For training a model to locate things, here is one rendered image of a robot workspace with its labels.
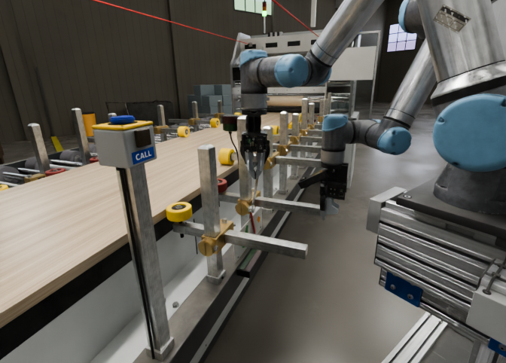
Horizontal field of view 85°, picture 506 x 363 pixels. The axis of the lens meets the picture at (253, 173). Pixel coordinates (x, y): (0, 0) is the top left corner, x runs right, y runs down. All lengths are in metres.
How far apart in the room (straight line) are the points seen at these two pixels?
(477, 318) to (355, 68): 2.98
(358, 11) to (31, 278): 0.92
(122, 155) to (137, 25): 9.03
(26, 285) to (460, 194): 0.88
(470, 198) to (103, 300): 0.87
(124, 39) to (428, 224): 9.03
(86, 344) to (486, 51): 1.00
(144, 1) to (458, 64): 9.40
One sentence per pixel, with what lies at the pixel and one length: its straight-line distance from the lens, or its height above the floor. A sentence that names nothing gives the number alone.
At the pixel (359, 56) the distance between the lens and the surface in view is 3.40.
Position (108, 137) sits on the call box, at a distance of 0.51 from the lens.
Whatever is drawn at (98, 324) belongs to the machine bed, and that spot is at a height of 0.70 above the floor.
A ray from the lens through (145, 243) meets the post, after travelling 0.59.
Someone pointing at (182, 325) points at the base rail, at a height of 0.70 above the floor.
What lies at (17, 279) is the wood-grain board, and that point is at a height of 0.90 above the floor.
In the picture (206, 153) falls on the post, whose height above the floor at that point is 1.11.
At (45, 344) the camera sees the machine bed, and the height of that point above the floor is 0.76.
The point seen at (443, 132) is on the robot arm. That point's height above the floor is 1.20.
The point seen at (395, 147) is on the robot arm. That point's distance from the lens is 0.82.
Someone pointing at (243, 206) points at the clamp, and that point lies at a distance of 1.00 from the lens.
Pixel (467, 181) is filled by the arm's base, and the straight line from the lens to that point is 0.68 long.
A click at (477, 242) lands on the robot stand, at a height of 0.98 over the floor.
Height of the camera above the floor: 1.28
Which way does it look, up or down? 18 degrees down
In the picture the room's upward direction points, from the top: 1 degrees counter-clockwise
